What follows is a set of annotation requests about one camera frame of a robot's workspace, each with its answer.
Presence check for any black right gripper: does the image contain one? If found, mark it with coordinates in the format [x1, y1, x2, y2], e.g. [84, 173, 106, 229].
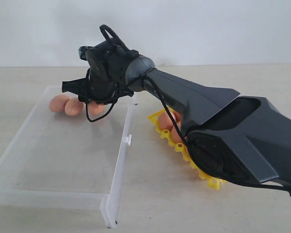
[61, 72, 133, 104]

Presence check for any brown egg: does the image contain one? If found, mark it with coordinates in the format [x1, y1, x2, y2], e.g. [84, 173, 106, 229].
[87, 101, 105, 116]
[65, 98, 84, 116]
[48, 94, 70, 113]
[158, 111, 174, 131]
[173, 111, 181, 122]

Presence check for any brown egg fifth row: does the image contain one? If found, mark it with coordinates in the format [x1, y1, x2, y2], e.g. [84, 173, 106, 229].
[171, 126, 183, 144]

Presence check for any clear plastic tray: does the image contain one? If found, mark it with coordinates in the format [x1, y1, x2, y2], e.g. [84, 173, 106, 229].
[0, 86, 137, 228]

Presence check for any yellow plastic egg tray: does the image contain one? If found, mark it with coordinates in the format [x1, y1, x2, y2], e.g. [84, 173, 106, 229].
[147, 109, 226, 190]

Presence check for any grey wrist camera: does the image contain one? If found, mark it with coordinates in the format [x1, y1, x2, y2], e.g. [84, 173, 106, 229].
[78, 46, 93, 61]

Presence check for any black camera cable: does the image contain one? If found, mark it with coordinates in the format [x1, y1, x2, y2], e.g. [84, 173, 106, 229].
[86, 24, 291, 192]

